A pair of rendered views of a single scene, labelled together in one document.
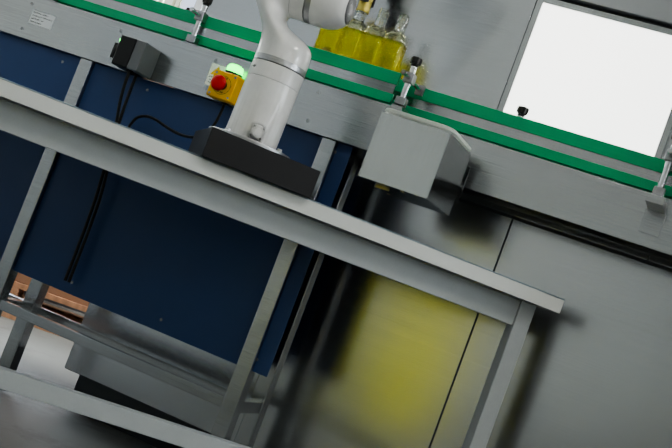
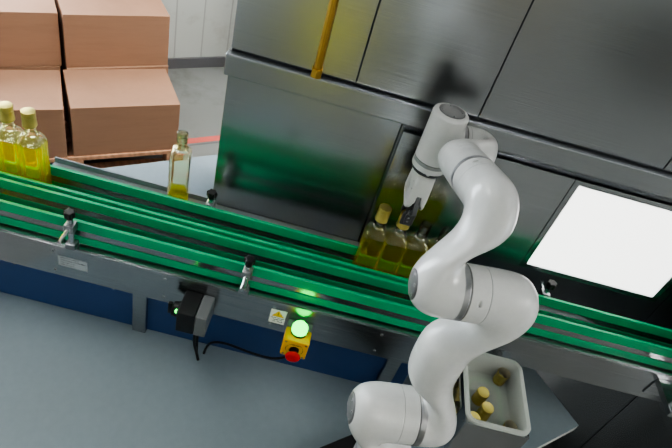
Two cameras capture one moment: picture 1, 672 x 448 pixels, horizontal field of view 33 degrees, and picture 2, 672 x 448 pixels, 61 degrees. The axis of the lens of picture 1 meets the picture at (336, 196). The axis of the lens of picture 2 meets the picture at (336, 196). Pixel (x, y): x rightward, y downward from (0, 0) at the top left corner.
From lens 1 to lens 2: 2.66 m
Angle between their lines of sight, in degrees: 49
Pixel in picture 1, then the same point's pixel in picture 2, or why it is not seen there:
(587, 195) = (607, 372)
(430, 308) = not seen: hidden behind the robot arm
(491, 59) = (520, 227)
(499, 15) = (532, 194)
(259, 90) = not seen: outside the picture
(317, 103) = (382, 341)
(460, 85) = not seen: hidden behind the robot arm
